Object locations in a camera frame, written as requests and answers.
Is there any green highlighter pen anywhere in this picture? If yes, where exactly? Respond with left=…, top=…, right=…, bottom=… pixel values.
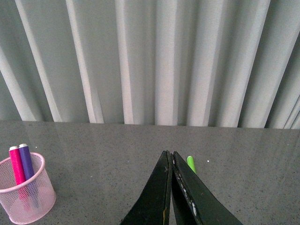
left=187, top=156, right=196, bottom=174

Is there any pink mesh pen cup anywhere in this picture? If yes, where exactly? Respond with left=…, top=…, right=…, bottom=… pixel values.
left=0, top=152, right=56, bottom=225

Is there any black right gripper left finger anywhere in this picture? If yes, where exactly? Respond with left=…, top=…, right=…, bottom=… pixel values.
left=121, top=151, right=173, bottom=225

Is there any pink highlighter pen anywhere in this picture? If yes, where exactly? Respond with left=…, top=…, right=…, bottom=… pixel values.
left=9, top=146, right=30, bottom=211

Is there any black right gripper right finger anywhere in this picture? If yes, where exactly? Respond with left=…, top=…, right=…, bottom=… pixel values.
left=172, top=151, right=242, bottom=225

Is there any grey pleated curtain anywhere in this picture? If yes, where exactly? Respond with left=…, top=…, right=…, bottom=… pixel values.
left=0, top=0, right=300, bottom=129

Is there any purple marker pen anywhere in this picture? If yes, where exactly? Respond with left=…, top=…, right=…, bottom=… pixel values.
left=19, top=143, right=39, bottom=208

